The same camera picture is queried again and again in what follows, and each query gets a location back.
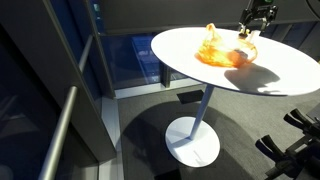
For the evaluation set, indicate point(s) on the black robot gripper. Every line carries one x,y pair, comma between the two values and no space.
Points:
263,10

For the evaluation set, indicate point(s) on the orange plastic bag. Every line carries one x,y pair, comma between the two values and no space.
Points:
216,50

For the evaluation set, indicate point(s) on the round white table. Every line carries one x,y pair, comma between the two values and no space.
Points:
278,70

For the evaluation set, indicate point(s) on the black tripod stand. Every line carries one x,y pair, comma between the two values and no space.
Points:
301,160

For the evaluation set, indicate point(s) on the metal handrail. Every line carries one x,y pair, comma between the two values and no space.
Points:
52,158

